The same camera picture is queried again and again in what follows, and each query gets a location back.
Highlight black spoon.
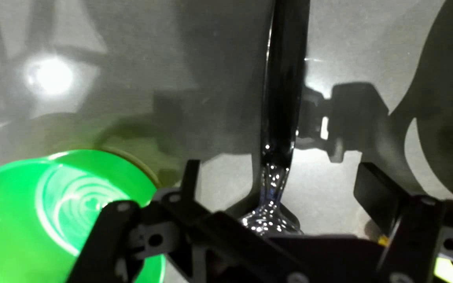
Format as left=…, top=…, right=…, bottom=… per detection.
left=241, top=0, right=311, bottom=237

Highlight small bright green bowl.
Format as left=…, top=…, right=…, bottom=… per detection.
left=0, top=148, right=168, bottom=283

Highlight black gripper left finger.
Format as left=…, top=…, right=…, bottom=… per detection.
left=66, top=159, right=291, bottom=283

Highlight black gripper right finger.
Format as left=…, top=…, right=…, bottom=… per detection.
left=354, top=162, right=453, bottom=283

